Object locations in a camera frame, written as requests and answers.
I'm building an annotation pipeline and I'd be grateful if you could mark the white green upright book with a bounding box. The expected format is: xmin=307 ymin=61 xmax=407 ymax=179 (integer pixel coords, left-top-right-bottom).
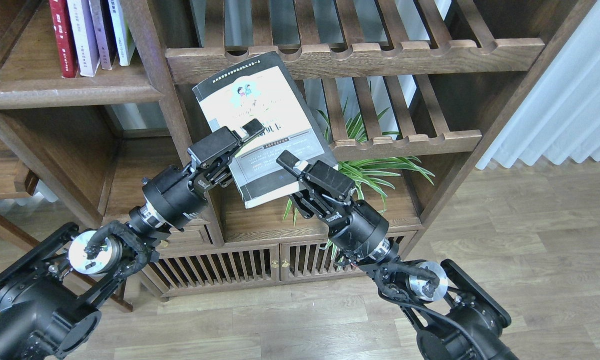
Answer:
xmin=108 ymin=0 xmax=137 ymax=67

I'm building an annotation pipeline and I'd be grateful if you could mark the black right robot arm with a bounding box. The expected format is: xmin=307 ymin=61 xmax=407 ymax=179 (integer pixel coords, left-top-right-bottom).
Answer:
xmin=277 ymin=151 xmax=516 ymax=360

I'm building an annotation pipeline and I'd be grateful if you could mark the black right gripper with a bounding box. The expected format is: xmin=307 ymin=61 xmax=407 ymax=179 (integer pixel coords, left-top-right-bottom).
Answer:
xmin=276 ymin=150 xmax=389 ymax=261

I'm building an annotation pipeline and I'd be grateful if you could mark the dark wooden bookshelf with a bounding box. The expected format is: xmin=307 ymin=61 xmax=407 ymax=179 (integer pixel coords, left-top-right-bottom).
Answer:
xmin=0 ymin=0 xmax=596 ymax=303

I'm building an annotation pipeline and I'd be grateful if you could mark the white curtain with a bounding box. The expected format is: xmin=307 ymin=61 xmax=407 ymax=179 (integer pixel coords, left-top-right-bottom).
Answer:
xmin=476 ymin=0 xmax=600 ymax=170

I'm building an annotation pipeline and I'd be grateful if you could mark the red cover book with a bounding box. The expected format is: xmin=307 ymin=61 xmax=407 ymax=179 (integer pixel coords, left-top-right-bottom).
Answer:
xmin=48 ymin=0 xmax=79 ymax=78

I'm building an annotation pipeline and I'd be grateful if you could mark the white lavender book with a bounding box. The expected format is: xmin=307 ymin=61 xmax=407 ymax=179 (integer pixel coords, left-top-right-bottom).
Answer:
xmin=67 ymin=0 xmax=100 ymax=77

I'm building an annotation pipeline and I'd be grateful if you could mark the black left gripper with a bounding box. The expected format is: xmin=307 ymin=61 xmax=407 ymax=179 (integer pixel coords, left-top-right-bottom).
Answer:
xmin=141 ymin=118 xmax=265 ymax=231

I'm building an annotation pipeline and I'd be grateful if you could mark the green spider plant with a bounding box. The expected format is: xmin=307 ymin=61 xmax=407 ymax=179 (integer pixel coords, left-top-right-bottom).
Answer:
xmin=282 ymin=97 xmax=435 ymax=266

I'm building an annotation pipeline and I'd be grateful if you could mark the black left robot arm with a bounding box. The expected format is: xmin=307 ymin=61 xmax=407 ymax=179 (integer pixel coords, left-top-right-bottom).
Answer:
xmin=0 ymin=119 xmax=264 ymax=360

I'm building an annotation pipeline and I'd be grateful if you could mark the green and black book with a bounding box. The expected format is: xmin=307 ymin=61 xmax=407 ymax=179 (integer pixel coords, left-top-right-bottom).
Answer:
xmin=193 ymin=51 xmax=338 ymax=208

